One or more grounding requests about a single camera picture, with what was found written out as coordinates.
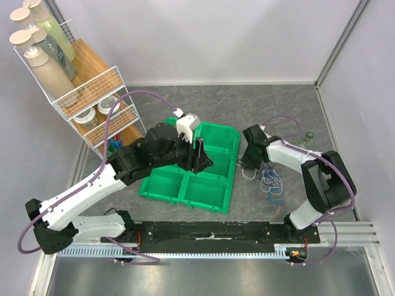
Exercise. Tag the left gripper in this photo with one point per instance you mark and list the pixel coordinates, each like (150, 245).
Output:
(197, 159)

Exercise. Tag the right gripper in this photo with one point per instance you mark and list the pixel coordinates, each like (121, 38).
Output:
(252, 158)

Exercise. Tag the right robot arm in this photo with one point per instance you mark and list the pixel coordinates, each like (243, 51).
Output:
(328, 185)

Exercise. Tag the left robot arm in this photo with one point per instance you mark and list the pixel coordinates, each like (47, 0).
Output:
(58, 222)

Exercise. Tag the green compartment tray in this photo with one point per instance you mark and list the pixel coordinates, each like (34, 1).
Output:
(209, 190)

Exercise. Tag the glass bottle green cap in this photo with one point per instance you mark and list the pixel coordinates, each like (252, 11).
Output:
(307, 140)

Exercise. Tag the wooden shelf board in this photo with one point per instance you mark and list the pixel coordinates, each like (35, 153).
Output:
(94, 81)

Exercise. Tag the paper cup with lid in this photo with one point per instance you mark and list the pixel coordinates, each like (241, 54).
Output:
(105, 105)
(87, 119)

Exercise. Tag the beige pump bottle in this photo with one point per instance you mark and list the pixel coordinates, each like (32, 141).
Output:
(51, 76)

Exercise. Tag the dark green pump bottle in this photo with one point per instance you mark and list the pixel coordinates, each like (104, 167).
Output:
(27, 39)

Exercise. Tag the light green bottle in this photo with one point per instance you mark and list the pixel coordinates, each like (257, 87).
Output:
(34, 15)

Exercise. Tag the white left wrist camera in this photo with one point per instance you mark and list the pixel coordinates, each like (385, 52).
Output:
(186, 124)

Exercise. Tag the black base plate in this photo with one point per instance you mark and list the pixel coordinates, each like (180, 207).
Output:
(211, 235)

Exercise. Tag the slotted cable duct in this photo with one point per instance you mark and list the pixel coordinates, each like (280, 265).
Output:
(111, 251)

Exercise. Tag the white wire shelf rack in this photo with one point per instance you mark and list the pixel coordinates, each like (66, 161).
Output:
(73, 35)

